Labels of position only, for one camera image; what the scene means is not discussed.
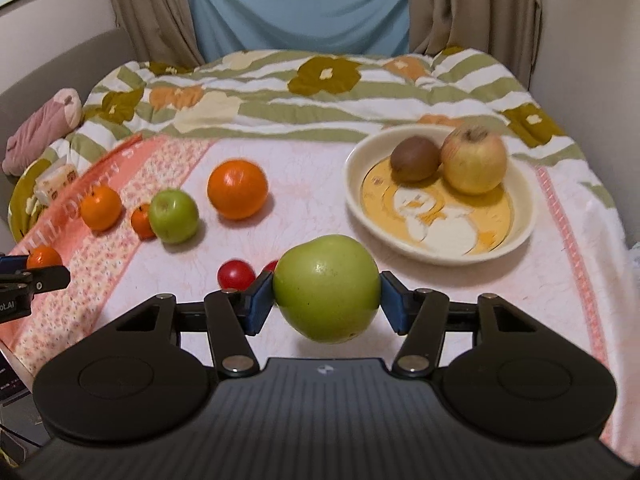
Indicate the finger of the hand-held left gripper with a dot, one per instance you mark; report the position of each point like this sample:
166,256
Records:
47,278
14,263

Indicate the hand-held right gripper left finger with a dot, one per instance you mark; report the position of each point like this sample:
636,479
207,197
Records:
257,305

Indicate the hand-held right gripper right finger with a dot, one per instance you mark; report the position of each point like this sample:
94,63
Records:
395,305

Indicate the red cherry tomato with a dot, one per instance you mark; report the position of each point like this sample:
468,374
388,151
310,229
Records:
235,275
270,265

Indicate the large green apple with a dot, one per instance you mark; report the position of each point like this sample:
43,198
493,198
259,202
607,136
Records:
325,290

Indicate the mandarin with green stem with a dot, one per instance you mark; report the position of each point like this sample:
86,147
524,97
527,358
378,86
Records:
101,207

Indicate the cream bowl with yellow print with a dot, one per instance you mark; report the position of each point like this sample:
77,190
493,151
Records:
450,225

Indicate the small mandarin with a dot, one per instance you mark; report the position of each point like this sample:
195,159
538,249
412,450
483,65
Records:
141,222

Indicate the large orange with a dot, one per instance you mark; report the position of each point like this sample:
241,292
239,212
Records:
237,189

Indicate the small green apple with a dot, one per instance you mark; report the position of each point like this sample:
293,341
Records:
173,216

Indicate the tissue packet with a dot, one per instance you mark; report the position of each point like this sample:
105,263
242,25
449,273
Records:
55,182

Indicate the pink cloth bundle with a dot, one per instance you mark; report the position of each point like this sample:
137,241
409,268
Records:
40,130

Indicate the brown kiwi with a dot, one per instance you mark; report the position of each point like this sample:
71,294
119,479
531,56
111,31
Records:
415,157

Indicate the yellow red apple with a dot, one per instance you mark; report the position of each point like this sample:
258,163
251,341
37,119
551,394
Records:
475,160

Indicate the grey sofa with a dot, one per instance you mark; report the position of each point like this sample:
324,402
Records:
60,65

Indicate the green striped floral quilt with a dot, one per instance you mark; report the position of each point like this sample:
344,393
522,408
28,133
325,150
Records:
320,95

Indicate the beige curtain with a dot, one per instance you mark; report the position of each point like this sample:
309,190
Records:
150,5
475,5

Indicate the blue cloth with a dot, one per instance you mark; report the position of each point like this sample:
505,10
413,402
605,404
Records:
300,5

